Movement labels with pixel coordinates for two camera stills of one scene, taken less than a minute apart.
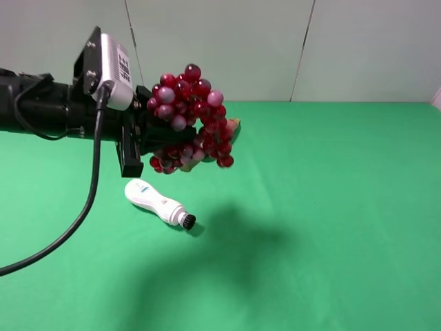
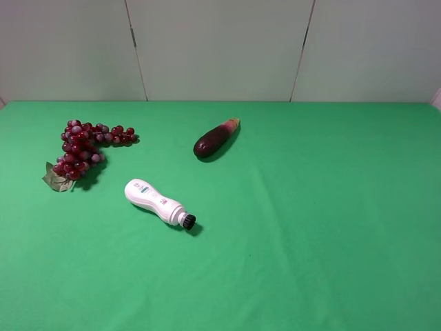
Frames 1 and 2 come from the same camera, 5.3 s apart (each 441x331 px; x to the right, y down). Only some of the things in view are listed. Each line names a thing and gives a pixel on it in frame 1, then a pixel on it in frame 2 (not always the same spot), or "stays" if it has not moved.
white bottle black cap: [141, 194] stays
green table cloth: [328, 218] stays
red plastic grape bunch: [180, 101] to [80, 149]
